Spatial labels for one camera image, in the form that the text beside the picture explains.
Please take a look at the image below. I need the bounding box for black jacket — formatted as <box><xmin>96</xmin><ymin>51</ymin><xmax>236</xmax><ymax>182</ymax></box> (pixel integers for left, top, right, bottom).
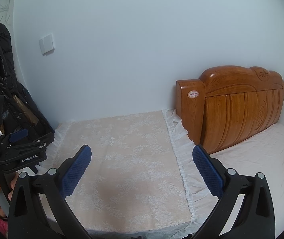
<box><xmin>0</xmin><ymin>23</ymin><xmax>54</xmax><ymax>142</ymax></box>

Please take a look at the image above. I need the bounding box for pink bed sheet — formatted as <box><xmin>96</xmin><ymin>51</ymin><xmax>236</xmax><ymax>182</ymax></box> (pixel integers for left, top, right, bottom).
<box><xmin>207</xmin><ymin>122</ymin><xmax>284</xmax><ymax>229</ymax></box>

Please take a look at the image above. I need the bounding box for wooden headboard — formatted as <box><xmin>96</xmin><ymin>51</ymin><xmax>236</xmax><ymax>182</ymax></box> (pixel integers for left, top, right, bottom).
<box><xmin>175</xmin><ymin>66</ymin><xmax>284</xmax><ymax>154</ymax></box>

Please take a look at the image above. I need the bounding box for pink lace table cover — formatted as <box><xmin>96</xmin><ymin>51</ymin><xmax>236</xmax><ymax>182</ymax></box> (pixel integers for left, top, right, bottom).
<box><xmin>41</xmin><ymin>110</ymin><xmax>218</xmax><ymax>238</ymax></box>

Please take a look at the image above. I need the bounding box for white wall switch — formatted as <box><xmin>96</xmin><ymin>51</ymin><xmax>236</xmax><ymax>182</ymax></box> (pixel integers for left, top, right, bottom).
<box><xmin>39</xmin><ymin>33</ymin><xmax>55</xmax><ymax>56</ymax></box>

